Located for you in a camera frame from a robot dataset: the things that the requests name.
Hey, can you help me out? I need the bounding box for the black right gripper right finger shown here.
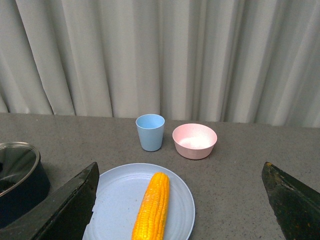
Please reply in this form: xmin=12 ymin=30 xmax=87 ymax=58
xmin=261 ymin=162 xmax=320 ymax=240

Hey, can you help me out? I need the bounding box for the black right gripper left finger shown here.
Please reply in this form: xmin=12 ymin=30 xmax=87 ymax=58
xmin=0 ymin=162 xmax=100 ymax=240

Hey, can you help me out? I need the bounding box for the glass pot lid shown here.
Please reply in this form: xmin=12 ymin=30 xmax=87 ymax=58
xmin=0 ymin=142 xmax=41 ymax=196

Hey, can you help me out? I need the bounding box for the yellow corn cob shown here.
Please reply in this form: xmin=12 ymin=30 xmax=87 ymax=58
xmin=131 ymin=172 xmax=170 ymax=240

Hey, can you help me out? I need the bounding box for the dark blue pot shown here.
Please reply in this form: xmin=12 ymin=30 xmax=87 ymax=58
xmin=0 ymin=162 xmax=51 ymax=228

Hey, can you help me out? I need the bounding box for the light blue plate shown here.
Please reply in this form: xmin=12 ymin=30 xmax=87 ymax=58
xmin=83 ymin=163 xmax=195 ymax=240

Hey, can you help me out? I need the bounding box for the light blue cup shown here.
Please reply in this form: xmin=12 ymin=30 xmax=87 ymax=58
xmin=135 ymin=114 xmax=165 ymax=152

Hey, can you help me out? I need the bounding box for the pink bowl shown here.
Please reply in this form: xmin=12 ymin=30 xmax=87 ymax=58
xmin=172 ymin=123 xmax=218 ymax=160

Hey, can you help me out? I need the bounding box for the white curtain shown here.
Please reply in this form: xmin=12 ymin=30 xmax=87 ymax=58
xmin=0 ymin=0 xmax=320 ymax=128

